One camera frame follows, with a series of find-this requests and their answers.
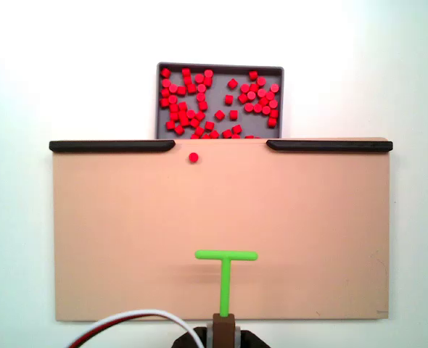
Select black edge rail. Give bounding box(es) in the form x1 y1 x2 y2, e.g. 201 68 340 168
266 139 394 152
49 140 176 153

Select beige flat board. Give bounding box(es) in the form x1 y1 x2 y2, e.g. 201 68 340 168
50 136 392 323

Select grey rectangular container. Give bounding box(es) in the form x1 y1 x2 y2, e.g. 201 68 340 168
155 61 286 141

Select green T pusher brown handle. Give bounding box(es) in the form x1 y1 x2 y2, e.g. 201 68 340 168
194 249 259 348

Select white red black servo cable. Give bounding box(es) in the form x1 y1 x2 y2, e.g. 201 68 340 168
89 308 205 348

